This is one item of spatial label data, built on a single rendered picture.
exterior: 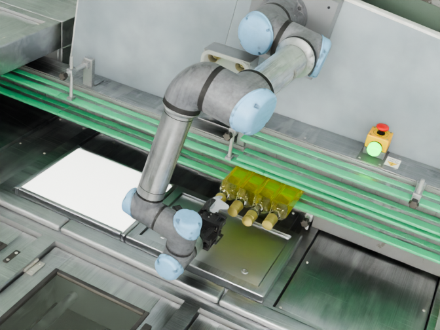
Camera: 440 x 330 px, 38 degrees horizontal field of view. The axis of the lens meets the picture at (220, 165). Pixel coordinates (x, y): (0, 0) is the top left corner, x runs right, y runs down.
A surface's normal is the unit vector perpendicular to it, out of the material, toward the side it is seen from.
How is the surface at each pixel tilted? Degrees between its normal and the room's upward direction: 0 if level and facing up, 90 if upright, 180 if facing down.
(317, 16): 3
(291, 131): 90
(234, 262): 90
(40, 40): 90
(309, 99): 0
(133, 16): 0
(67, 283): 90
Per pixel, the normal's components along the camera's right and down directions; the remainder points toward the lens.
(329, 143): 0.14, -0.83
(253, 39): -0.58, 0.39
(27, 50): 0.89, 0.34
